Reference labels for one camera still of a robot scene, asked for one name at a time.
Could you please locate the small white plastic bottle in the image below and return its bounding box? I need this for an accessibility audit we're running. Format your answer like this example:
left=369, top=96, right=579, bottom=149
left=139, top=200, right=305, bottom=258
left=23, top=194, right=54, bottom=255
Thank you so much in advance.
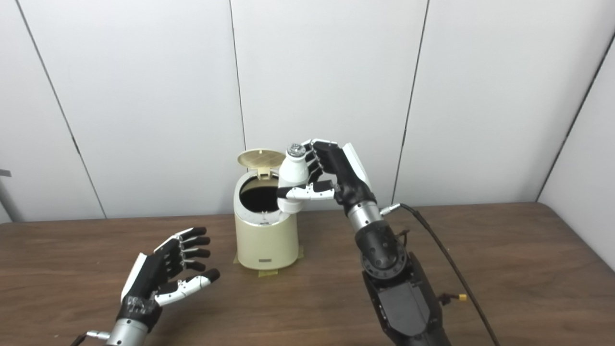
left=277, top=143, right=309, bottom=214

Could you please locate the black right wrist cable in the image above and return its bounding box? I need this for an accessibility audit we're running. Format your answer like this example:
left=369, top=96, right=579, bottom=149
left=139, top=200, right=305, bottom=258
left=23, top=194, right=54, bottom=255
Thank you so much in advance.
left=380, top=203, right=500, bottom=346

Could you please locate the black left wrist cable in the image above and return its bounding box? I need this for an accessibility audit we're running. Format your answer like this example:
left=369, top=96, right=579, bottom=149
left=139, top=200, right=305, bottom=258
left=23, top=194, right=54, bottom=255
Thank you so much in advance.
left=70, top=330, right=111, bottom=346

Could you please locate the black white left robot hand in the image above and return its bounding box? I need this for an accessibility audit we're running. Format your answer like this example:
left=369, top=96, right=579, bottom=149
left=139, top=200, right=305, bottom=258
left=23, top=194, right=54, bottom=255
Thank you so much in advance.
left=117, top=227, right=221, bottom=332

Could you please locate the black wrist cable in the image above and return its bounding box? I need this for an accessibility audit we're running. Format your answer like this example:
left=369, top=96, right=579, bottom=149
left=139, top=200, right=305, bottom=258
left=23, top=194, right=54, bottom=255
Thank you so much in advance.
left=70, top=330, right=111, bottom=346
left=380, top=203, right=500, bottom=346

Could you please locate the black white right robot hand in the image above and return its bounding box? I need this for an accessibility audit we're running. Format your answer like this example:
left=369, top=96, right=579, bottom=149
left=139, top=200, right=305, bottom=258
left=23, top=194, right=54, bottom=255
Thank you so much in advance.
left=276, top=138, right=378, bottom=217

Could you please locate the cream-colored lidded bin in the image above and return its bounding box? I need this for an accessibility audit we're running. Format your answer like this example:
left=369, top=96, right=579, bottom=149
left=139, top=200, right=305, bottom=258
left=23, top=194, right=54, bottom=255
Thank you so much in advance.
left=234, top=148, right=299, bottom=271

